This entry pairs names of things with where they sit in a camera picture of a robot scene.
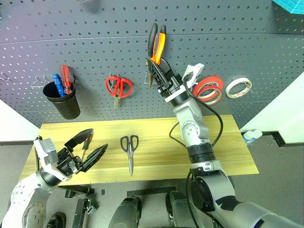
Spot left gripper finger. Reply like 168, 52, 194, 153
82, 143, 109, 172
64, 129, 95, 151

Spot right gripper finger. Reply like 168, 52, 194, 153
146, 57, 165, 86
161, 58, 174, 80

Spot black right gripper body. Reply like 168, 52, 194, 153
157, 74, 186, 97

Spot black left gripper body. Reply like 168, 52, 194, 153
56, 147, 84, 177

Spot orange-handled needle-nose pliers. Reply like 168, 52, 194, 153
146, 23, 167, 90

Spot orange and black screwdriver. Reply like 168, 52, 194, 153
81, 132, 94, 160

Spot black plastic cup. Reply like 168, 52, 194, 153
42, 81, 81, 120

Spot wide red tape roll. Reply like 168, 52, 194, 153
191, 76, 224, 96

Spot grey perforated pegboard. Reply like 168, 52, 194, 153
0, 0, 304, 130

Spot white tape roll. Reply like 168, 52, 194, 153
225, 77, 253, 99

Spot black rounded foot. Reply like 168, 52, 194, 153
46, 212, 67, 228

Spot dark rounded shape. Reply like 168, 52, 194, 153
108, 196, 143, 228
165, 191, 198, 228

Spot white bottle with blue label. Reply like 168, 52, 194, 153
250, 129, 262, 141
242, 130, 255, 144

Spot teal tray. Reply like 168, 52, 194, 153
272, 0, 304, 15

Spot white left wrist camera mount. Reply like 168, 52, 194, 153
33, 138, 72, 182

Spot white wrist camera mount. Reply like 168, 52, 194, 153
33, 138, 72, 182
164, 63, 204, 103

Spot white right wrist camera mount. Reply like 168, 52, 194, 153
164, 63, 204, 103

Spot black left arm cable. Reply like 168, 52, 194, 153
35, 135, 42, 171

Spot black-handled scissors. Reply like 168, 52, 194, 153
120, 134, 139, 178

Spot red-handled scissors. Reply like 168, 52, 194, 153
105, 76, 133, 109

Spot black metal floor bracket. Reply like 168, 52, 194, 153
71, 198, 98, 228

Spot blue-handled screwdriver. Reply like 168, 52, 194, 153
52, 73, 66, 97

